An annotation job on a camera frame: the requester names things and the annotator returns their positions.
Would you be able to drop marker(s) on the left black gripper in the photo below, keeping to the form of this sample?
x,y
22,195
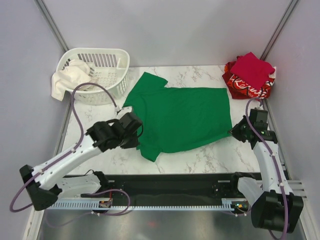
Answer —
x,y
133,143

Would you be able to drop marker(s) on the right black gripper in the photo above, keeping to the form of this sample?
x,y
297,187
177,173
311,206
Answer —
x,y
234,130

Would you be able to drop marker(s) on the green t-shirt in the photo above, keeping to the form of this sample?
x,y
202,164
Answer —
x,y
177,119

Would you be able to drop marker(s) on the white cream t-shirt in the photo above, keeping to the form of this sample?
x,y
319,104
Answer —
x,y
76,73

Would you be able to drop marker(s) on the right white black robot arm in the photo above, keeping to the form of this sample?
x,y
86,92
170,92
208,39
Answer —
x,y
274,206

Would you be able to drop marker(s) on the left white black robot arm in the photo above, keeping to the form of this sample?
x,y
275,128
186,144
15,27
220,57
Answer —
x,y
47,182

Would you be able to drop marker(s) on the red printed folded t-shirt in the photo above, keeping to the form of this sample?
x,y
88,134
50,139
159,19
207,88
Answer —
x,y
241,90

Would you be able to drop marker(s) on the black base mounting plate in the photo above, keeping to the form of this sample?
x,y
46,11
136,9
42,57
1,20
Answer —
x,y
203,188

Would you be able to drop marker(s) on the folded crimson red t-shirt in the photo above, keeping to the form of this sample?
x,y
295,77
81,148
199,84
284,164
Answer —
x,y
252,70

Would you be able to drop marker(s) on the white plastic laundry basket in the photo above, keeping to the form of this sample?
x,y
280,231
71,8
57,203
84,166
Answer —
x,y
108,66

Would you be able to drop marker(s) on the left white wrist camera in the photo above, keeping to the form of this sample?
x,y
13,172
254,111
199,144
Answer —
x,y
120,112

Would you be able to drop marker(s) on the white slotted cable duct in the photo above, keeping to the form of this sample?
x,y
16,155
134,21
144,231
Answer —
x,y
224,204

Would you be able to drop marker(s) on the right aluminium frame post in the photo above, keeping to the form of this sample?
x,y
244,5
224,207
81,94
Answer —
x,y
279,28

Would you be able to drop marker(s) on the aluminium frame post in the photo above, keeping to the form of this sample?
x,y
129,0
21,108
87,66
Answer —
x,y
279,28
44,10

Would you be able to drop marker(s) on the left aluminium frame post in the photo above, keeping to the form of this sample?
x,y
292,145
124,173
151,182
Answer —
x,y
44,10

